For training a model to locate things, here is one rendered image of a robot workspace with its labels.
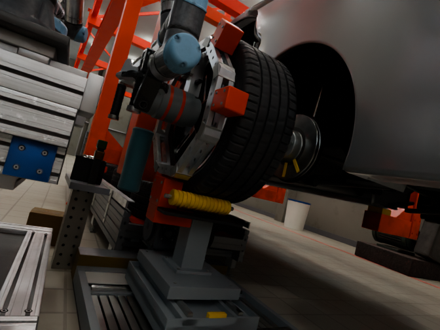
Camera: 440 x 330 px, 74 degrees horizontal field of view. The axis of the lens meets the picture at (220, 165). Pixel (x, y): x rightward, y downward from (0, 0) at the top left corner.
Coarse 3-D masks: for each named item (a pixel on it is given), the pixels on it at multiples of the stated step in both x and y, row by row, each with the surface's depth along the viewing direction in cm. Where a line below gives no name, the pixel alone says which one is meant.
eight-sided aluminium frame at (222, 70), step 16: (208, 48) 106; (224, 64) 97; (176, 80) 133; (224, 80) 96; (208, 96) 97; (208, 112) 94; (160, 128) 137; (208, 128) 94; (192, 144) 98; (208, 144) 98; (160, 160) 125; (192, 160) 105; (176, 176) 106
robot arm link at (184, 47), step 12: (168, 36) 63; (180, 36) 60; (192, 36) 62; (168, 48) 60; (180, 48) 61; (192, 48) 62; (156, 60) 67; (168, 60) 62; (180, 60) 61; (192, 60) 62; (168, 72) 67; (180, 72) 65
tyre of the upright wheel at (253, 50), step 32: (256, 64) 99; (256, 96) 95; (288, 96) 104; (256, 128) 96; (288, 128) 103; (224, 160) 97; (256, 160) 101; (192, 192) 111; (224, 192) 110; (256, 192) 113
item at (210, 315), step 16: (128, 272) 128; (144, 272) 126; (144, 288) 109; (144, 304) 105; (160, 304) 101; (176, 304) 99; (192, 304) 107; (208, 304) 111; (224, 304) 109; (240, 304) 115; (160, 320) 91; (176, 320) 89; (192, 320) 92; (208, 320) 95; (224, 320) 98; (240, 320) 102; (256, 320) 105
